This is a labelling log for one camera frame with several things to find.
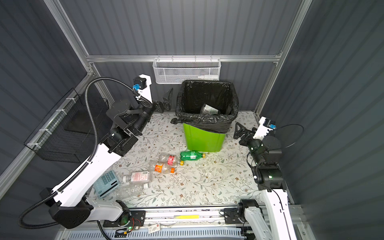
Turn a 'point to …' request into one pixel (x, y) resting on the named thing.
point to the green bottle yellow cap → (187, 155)
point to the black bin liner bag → (192, 94)
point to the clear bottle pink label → (138, 177)
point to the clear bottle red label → (169, 158)
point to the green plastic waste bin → (197, 139)
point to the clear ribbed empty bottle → (131, 190)
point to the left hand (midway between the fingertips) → (159, 84)
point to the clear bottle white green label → (207, 109)
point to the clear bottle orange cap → (159, 167)
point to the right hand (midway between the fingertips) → (247, 126)
